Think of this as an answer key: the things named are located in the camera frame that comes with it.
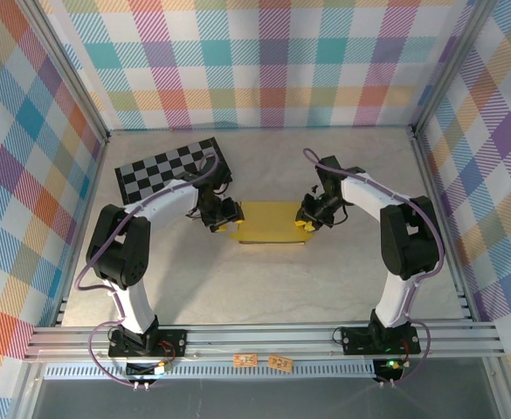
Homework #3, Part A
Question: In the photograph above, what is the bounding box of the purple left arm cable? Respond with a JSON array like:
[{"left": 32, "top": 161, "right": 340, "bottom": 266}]
[{"left": 75, "top": 151, "right": 220, "bottom": 389}]

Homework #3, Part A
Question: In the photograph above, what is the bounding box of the black grey checkerboard sheet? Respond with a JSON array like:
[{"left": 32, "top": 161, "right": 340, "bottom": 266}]
[{"left": 114, "top": 136, "right": 235, "bottom": 204}]

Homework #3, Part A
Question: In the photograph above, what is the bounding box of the aluminium side rail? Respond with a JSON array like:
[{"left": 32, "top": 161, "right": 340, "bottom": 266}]
[
  {"left": 52, "top": 133, "right": 110, "bottom": 327},
  {"left": 406, "top": 125, "right": 479, "bottom": 323}
]

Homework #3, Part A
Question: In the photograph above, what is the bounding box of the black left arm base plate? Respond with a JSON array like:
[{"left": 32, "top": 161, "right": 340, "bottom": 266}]
[{"left": 107, "top": 327, "right": 189, "bottom": 360}]

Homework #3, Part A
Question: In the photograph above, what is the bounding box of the aluminium frame post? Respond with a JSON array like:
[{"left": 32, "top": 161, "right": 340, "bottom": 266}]
[
  {"left": 17, "top": 0, "right": 111, "bottom": 145},
  {"left": 411, "top": 0, "right": 490, "bottom": 132}
]

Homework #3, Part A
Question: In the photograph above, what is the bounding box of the yellow and white paper box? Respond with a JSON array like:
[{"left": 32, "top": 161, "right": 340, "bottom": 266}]
[{"left": 230, "top": 200, "right": 318, "bottom": 247}]

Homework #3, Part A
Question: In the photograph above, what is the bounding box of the aluminium frame rail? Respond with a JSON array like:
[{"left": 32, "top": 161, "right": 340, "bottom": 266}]
[{"left": 22, "top": 320, "right": 506, "bottom": 364}]

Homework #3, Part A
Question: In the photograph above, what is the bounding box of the white slotted cable duct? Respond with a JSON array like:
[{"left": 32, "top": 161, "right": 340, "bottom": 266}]
[{"left": 43, "top": 364, "right": 381, "bottom": 381}]

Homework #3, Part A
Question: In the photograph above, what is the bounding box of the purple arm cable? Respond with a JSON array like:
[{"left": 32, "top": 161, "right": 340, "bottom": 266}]
[
  {"left": 75, "top": 151, "right": 220, "bottom": 389},
  {"left": 302, "top": 147, "right": 447, "bottom": 388}
]

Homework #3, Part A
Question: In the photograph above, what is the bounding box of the small circuit board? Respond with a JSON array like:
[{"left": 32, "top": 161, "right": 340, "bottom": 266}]
[
  {"left": 126, "top": 361, "right": 172, "bottom": 380},
  {"left": 375, "top": 358, "right": 407, "bottom": 380}
]

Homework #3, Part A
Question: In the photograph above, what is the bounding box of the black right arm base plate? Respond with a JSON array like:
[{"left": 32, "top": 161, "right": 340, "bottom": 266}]
[{"left": 339, "top": 325, "right": 423, "bottom": 356}]

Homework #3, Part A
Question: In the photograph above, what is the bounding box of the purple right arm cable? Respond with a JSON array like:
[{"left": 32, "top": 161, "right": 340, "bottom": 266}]
[{"left": 302, "top": 147, "right": 447, "bottom": 388}]

